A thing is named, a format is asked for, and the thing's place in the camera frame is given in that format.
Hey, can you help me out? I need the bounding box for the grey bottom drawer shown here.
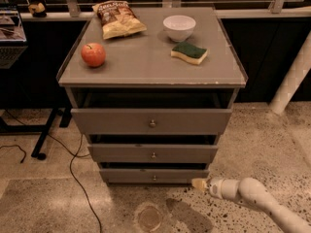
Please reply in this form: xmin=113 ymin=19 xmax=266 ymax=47
xmin=99 ymin=169 xmax=209 ymax=184

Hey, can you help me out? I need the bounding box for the grey drawer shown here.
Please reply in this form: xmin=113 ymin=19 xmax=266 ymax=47
xmin=99 ymin=169 xmax=209 ymax=184
xmin=71 ymin=109 xmax=232 ymax=135
xmin=88 ymin=144 xmax=218 ymax=163

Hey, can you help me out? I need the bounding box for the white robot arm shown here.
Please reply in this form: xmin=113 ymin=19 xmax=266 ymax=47
xmin=191 ymin=178 xmax=311 ymax=233

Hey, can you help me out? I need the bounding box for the grey drawer cabinet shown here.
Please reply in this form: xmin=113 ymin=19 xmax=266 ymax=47
xmin=59 ymin=7 xmax=247 ymax=171

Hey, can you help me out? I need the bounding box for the grey middle drawer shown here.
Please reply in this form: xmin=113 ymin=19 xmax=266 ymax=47
xmin=88 ymin=144 xmax=218 ymax=163

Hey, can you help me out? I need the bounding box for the grey top drawer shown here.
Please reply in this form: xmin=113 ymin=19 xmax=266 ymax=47
xmin=71 ymin=109 xmax=232 ymax=135

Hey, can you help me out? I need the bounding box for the green yellow sponge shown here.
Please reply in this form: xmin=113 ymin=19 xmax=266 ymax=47
xmin=170 ymin=42 xmax=208 ymax=65

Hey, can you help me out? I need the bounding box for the white diagonal pipe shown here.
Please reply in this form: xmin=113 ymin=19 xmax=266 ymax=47
xmin=269 ymin=32 xmax=311 ymax=115

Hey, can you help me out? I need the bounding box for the white bowl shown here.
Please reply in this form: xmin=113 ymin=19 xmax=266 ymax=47
xmin=163 ymin=15 xmax=196 ymax=42

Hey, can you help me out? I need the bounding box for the red apple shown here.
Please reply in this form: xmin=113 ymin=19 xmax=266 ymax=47
xmin=81 ymin=43 xmax=106 ymax=67

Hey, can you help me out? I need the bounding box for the yellow chip bag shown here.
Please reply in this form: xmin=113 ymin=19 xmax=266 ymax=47
xmin=92 ymin=0 xmax=147 ymax=40

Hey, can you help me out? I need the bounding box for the laptop on desk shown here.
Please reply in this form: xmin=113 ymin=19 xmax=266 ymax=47
xmin=0 ymin=4 xmax=28 ymax=69

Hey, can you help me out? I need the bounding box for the small yellow black object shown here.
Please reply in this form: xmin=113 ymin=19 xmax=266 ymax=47
xmin=28 ymin=2 xmax=47 ymax=17

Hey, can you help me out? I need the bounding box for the black floor cable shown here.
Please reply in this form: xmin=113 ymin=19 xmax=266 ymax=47
xmin=48 ymin=133 xmax=104 ymax=233

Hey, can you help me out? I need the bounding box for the black desk frame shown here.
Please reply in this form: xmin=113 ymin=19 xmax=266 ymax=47
xmin=0 ymin=108 xmax=72 ymax=160

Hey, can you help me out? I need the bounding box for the short black cable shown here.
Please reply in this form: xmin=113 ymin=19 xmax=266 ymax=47
xmin=0 ymin=144 xmax=28 ymax=164

